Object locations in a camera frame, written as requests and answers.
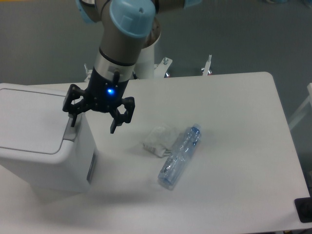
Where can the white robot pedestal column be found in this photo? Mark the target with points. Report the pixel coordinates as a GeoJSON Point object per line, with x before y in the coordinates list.
{"type": "Point", "coordinates": [144, 67]}

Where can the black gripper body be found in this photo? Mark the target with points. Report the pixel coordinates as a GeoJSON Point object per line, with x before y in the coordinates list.
{"type": "Point", "coordinates": [105, 95]}

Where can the black device at table corner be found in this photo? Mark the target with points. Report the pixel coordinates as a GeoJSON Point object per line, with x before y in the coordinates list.
{"type": "Point", "coordinates": [304, 209]}

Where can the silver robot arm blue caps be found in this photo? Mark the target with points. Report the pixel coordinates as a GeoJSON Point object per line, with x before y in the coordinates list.
{"type": "Point", "coordinates": [127, 25]}

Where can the crushed clear plastic water bottle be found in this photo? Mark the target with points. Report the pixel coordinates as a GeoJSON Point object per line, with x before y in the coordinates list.
{"type": "Point", "coordinates": [181, 153]}

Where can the white trash can lid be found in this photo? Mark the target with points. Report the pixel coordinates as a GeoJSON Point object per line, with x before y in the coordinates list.
{"type": "Point", "coordinates": [31, 119]}

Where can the white pedestal base frame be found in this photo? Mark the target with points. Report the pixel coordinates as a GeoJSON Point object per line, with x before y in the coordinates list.
{"type": "Point", "coordinates": [161, 69]}

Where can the crumpled white paper wrapper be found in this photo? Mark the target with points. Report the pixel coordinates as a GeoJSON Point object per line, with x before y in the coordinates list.
{"type": "Point", "coordinates": [160, 140]}

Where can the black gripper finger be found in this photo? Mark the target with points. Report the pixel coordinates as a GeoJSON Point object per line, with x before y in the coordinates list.
{"type": "Point", "coordinates": [74, 103]}
{"type": "Point", "coordinates": [126, 117]}

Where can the white frame at right edge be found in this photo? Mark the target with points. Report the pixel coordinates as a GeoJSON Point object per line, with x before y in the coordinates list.
{"type": "Point", "coordinates": [304, 108]}

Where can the white push-button trash can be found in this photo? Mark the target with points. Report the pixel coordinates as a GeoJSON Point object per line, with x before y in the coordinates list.
{"type": "Point", "coordinates": [69, 169]}

